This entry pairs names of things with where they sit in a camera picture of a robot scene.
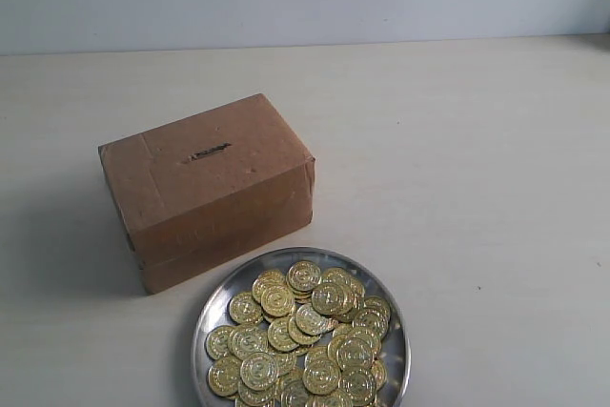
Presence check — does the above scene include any brown cardboard slotted box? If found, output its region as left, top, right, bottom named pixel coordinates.
left=98, top=94, right=315, bottom=294

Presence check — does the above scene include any gold coin far top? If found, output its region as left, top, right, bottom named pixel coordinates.
left=286, top=260, right=321, bottom=293

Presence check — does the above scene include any gold coin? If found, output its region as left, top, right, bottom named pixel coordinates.
left=205, top=325, right=234, bottom=360
left=303, top=358, right=341, bottom=395
left=295, top=303, right=328, bottom=336
left=286, top=260, right=321, bottom=293
left=261, top=285, right=295, bottom=317
left=311, top=282, right=347, bottom=315
left=239, top=352, right=279, bottom=391
left=336, top=337, right=374, bottom=371

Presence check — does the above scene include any gold coin upper right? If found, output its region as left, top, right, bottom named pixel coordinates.
left=311, top=282, right=347, bottom=315

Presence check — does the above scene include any gold coin upper left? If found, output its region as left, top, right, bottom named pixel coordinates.
left=261, top=285, right=295, bottom=317

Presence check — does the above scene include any gold coin middle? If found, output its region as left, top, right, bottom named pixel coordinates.
left=295, top=303, right=328, bottom=336

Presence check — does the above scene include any gold coin left edge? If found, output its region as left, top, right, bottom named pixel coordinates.
left=228, top=292, right=263, bottom=325

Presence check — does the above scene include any gold coin centre right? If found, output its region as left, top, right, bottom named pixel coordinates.
left=336, top=337, right=374, bottom=371

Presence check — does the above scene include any round steel plate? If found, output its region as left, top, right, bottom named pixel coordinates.
left=191, top=247, right=411, bottom=406

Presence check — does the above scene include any gold coin far left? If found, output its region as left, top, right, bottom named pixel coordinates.
left=205, top=325, right=234, bottom=360

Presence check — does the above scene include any gold coin centre bottom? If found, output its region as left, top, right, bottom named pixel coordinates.
left=303, top=358, right=341, bottom=395

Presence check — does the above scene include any gold coin lower left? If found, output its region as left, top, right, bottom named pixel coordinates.
left=239, top=352, right=279, bottom=391

